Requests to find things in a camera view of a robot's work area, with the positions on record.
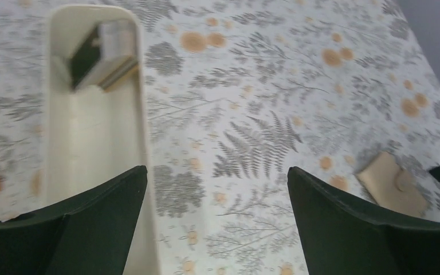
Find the floral patterned table mat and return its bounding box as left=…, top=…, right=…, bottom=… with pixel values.
left=0, top=1, right=440, bottom=274

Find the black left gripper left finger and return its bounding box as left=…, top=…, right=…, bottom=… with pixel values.
left=0, top=166, right=147, bottom=274

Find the long white plastic tray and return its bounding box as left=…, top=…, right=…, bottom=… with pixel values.
left=44, top=4, right=161, bottom=275

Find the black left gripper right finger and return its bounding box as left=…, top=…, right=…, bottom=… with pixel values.
left=287, top=167, right=440, bottom=274

